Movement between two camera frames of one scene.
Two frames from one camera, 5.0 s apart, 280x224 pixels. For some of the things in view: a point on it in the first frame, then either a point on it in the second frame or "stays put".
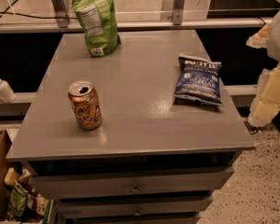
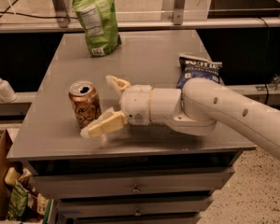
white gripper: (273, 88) -> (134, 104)
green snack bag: (95, 11) stays put
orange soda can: (86, 104) stays put
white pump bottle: (3, 89) stays put
